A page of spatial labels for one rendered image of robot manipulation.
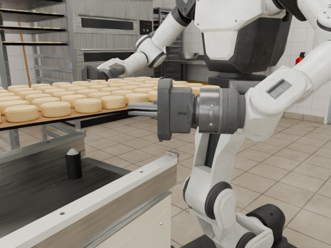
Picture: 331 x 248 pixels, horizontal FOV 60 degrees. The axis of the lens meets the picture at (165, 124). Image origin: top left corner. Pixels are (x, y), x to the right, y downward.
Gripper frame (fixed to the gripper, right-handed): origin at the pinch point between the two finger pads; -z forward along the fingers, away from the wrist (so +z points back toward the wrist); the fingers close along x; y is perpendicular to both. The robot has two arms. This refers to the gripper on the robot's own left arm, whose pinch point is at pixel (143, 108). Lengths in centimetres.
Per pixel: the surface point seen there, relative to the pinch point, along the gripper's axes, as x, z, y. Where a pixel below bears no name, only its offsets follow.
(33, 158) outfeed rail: -12.2, -25.4, -1.1
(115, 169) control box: -15.9, -8.2, -5.8
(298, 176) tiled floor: -97, 102, -194
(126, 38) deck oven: 29, -101, -387
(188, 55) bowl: 3, -11, -475
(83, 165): -15.9, -16.3, -6.9
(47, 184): -16.0, -20.0, 3.4
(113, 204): -12.0, -1.8, 16.2
